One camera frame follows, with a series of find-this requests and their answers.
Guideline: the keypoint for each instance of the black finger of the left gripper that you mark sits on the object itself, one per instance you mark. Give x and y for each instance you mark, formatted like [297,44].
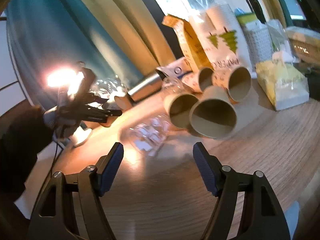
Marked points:
[101,115]
[92,98]

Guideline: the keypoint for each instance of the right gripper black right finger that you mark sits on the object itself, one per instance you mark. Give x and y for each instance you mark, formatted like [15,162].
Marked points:
[262,216]

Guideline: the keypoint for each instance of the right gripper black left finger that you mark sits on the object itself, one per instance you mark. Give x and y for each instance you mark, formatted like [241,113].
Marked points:
[53,216]

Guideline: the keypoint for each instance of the patterned paper cup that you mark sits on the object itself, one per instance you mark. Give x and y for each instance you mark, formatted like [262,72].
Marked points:
[235,81]
[122,103]
[199,81]

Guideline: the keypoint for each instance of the black sleeved left forearm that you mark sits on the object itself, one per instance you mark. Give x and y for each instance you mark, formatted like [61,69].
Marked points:
[24,139]

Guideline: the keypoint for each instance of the clear plastic cup with stickers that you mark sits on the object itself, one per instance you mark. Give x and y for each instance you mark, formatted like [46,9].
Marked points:
[148,136]

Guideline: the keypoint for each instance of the plain kraft cup left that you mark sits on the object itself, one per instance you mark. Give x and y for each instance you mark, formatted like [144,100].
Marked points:
[178,107]

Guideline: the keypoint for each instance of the plain kraft cup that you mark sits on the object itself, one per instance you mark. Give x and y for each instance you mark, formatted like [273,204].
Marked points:
[213,116]
[178,107]

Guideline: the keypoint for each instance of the plain kraft cup front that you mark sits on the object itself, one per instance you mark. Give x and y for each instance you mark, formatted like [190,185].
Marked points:
[213,116]

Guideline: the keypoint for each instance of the paper cup pack with trees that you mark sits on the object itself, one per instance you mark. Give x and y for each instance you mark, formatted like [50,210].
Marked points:
[221,37]

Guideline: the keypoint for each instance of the gloved left hand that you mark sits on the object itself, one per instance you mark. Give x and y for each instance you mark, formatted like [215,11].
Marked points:
[62,127]

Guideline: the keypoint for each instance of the clear crinkly snack bag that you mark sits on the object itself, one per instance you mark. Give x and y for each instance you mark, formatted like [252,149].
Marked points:
[109,88]

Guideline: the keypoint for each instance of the white desk lamp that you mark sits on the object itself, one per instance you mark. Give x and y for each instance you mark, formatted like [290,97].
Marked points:
[67,81]

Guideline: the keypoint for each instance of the stainless steel thermos bottle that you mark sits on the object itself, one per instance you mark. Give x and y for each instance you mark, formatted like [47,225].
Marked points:
[149,86]

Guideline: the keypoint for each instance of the clear plastic bottle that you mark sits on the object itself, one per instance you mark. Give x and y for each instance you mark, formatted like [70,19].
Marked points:
[172,85]

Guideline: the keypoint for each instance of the teal curtain left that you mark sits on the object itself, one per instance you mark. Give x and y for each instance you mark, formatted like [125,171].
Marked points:
[48,34]

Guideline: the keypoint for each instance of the yellow curtain left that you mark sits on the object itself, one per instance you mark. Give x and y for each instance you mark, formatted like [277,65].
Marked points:
[132,27]

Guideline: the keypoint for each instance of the small white printed carton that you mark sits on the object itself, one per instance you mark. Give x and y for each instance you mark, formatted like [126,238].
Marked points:
[177,69]

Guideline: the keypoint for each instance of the yellow printed paper bag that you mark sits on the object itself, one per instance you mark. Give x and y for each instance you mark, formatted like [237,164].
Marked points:
[189,42]

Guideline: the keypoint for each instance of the yellow green sponge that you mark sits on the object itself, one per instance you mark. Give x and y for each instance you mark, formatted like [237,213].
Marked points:
[244,17]

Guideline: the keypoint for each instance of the clear plastic bag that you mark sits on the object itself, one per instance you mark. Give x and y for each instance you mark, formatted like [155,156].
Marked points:
[279,38]

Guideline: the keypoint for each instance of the white perforated basket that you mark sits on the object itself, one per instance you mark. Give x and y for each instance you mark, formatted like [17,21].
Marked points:
[258,41]

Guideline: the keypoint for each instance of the green yellow snack bags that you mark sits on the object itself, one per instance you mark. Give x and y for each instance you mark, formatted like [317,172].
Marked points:
[305,42]

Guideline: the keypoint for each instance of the black red computer case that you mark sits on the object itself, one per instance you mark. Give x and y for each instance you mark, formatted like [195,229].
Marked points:
[309,13]

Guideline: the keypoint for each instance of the computer monitor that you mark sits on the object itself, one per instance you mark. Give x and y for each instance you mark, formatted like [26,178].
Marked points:
[295,11]

